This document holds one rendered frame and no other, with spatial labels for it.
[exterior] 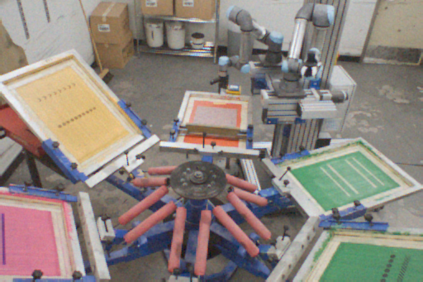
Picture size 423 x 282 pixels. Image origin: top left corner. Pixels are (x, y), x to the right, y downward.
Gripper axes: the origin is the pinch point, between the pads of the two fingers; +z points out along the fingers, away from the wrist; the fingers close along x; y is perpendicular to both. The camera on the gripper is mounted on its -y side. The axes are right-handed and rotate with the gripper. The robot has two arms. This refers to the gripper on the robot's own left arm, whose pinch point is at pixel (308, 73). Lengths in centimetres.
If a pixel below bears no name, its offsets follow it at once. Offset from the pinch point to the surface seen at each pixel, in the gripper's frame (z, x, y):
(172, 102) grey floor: -195, 189, 143
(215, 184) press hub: 68, 38, 32
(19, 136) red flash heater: 48, 181, 33
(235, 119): -45, 59, 65
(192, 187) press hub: 75, 47, 30
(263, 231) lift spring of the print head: 75, 12, 54
